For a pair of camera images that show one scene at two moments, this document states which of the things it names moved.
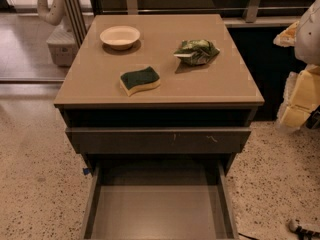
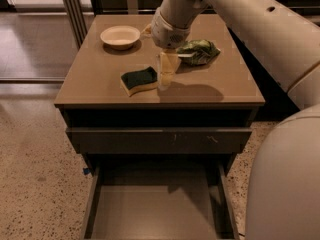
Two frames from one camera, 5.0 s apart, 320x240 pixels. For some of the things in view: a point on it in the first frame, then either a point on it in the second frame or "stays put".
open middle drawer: x=159 y=199 stays put
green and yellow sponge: x=135 y=81 stays put
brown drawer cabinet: x=157 y=106 stays put
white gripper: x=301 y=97 to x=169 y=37
